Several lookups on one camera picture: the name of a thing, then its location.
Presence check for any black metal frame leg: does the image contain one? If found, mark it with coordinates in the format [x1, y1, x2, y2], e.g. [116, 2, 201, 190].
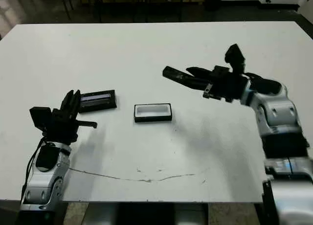
[60, 0, 74, 21]

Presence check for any black bar-shaped camera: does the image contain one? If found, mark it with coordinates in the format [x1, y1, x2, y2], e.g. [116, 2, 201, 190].
[162, 66, 194, 88]

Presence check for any black box base white insert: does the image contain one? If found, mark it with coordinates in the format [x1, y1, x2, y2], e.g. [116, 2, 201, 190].
[134, 103, 174, 124]

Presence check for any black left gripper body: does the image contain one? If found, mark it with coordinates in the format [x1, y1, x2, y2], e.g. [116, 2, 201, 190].
[43, 107, 98, 144]

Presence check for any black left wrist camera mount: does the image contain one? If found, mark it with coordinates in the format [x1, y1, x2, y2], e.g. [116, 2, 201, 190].
[29, 107, 53, 133]

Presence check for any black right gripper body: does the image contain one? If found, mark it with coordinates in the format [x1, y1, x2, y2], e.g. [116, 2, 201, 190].
[202, 65, 249, 104]

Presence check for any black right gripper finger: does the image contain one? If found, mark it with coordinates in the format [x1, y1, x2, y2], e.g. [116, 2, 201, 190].
[185, 66, 216, 80]
[180, 77, 209, 91]

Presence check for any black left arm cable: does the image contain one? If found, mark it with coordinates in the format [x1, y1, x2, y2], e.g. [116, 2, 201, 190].
[21, 136, 49, 203]

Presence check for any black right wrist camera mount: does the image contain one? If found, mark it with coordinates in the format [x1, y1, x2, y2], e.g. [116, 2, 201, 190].
[224, 43, 246, 75]

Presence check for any grey black robot torso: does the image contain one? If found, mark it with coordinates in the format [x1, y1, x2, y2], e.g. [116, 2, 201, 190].
[88, 202, 208, 225]

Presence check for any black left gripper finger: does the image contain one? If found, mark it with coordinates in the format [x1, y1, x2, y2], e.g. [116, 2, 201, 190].
[71, 89, 81, 113]
[60, 90, 74, 112]

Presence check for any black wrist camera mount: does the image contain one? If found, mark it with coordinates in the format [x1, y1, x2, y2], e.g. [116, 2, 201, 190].
[224, 43, 246, 75]
[29, 107, 53, 133]

